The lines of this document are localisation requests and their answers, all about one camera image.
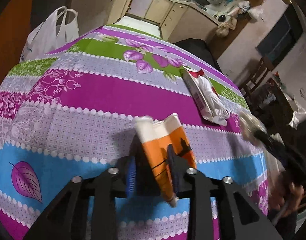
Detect orange carton box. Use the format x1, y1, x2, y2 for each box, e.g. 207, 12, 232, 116
135, 113, 196, 207

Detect clear plastic wrapper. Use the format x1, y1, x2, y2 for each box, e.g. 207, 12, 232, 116
239, 111, 267, 147

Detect kitchen base cabinets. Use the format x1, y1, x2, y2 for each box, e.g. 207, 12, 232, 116
106, 0, 219, 42

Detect operator hand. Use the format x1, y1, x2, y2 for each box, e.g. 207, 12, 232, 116
269, 171, 304, 217

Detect white plastic sheet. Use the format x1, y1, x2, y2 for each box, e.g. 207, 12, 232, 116
289, 111, 306, 130

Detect dark wooden table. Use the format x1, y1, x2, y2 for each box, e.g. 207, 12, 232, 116
250, 77, 296, 134

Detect white red medicine box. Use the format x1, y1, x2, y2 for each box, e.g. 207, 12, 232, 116
180, 67, 231, 127

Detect floral striped tablecloth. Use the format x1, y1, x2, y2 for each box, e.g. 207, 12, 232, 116
0, 25, 268, 239

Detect dark wooden chair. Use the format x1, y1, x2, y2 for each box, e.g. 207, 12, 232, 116
238, 56, 275, 107

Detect black cloth covered object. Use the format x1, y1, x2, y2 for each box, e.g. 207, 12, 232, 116
174, 38, 222, 73

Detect hanging white plastic bag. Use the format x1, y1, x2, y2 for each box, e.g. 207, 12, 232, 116
248, 5, 264, 21

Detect white plastic shopping bag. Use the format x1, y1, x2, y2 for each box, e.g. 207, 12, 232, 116
19, 6, 79, 63

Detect brown wooden wardrobe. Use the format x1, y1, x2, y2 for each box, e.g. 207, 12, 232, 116
0, 0, 32, 85

